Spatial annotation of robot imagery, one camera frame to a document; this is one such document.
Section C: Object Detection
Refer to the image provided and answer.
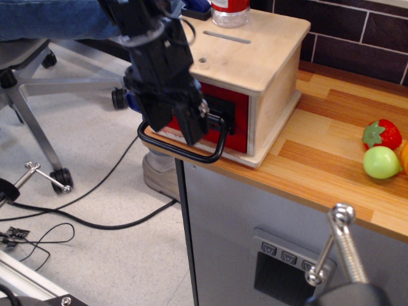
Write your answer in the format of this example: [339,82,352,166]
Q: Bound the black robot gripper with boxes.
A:
[122,17,209,146]

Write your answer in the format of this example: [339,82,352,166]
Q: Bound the black metal drawer handle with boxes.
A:
[138,94,235,164]

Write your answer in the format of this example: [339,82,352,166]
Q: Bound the red front wooden drawer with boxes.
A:
[160,82,249,154]

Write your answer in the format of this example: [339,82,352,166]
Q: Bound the wooden box housing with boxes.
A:
[188,10,311,168]

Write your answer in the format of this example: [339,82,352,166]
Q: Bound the black blue clamp on box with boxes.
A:
[181,0,212,21]

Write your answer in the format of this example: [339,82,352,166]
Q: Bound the clear bottle red label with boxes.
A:
[211,0,250,28]

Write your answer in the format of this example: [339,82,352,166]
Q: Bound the grey cabinet with panel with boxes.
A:
[177,154,407,305]

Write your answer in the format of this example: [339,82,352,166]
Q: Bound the silver clamp screw left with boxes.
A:
[0,161,73,208]

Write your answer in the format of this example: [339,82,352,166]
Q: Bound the silver clamp screw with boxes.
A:
[0,161,73,208]
[304,203,393,306]

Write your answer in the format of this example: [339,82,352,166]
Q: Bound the grey office chair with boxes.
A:
[1,39,127,194]

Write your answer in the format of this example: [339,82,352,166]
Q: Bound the person leg in jeans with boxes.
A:
[1,1,120,41]

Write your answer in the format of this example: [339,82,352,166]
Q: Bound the silver clamp screw right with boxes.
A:
[304,203,393,306]

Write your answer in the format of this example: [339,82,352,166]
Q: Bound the red toy strawberry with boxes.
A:
[361,119,402,150]

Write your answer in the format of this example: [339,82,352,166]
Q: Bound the green toy apple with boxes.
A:
[363,146,403,179]

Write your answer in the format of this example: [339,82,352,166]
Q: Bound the orange toy fruit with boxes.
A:
[399,140,408,175]

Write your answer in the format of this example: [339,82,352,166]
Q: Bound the blue black clamp handle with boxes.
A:
[125,91,141,113]

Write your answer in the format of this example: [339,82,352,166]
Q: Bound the thin black floor wire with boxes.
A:
[0,222,76,272]

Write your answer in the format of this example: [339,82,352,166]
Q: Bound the thick black floor cable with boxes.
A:
[0,135,178,231]

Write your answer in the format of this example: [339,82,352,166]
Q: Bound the aluminium frame rail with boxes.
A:
[1,251,87,305]

